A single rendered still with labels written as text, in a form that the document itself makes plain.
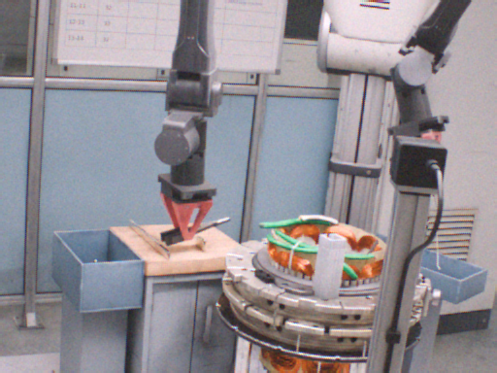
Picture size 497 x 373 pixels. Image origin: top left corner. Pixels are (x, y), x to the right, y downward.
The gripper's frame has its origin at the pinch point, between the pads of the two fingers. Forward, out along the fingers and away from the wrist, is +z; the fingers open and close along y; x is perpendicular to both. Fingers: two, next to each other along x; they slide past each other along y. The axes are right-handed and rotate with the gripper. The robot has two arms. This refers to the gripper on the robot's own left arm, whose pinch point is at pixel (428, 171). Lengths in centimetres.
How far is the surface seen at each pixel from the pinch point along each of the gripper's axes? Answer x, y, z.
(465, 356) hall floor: 219, -63, 81
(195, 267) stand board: -28.3, -34.1, 7.8
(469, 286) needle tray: -0.9, 3.4, 21.3
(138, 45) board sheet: 133, -145, -78
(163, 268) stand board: -33, -37, 7
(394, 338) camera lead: -71, 14, 16
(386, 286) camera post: -71, 14, 11
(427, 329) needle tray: 3.6, -7.3, 28.7
